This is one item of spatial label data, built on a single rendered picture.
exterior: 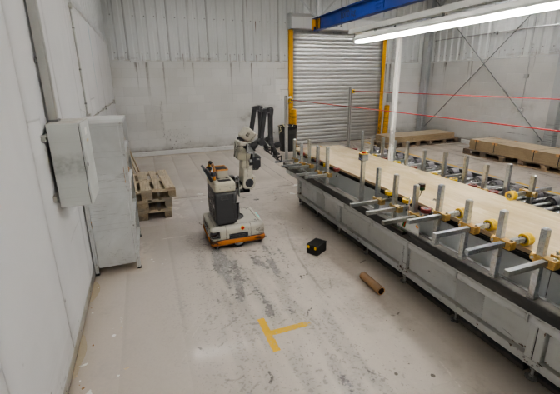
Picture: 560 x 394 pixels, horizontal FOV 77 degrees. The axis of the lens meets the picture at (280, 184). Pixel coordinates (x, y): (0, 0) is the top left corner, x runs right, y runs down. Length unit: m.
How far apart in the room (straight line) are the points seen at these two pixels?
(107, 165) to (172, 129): 6.47
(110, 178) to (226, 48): 7.14
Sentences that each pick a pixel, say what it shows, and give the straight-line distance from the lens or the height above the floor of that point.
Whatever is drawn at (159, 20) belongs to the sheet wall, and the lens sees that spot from 10.21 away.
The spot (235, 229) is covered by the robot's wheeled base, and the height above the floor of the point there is 0.24.
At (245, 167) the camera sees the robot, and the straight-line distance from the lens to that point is 4.31.
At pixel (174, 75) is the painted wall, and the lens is 10.12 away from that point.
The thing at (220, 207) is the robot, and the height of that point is 0.52.
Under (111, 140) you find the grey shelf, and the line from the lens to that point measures 3.77.
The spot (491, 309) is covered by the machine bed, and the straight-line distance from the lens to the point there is 3.14.
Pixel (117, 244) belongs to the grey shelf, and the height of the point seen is 0.31.
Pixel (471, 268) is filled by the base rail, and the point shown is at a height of 0.69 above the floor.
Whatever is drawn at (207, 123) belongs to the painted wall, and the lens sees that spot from 10.28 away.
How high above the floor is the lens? 1.91
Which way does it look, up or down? 16 degrees down
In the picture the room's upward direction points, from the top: 1 degrees counter-clockwise
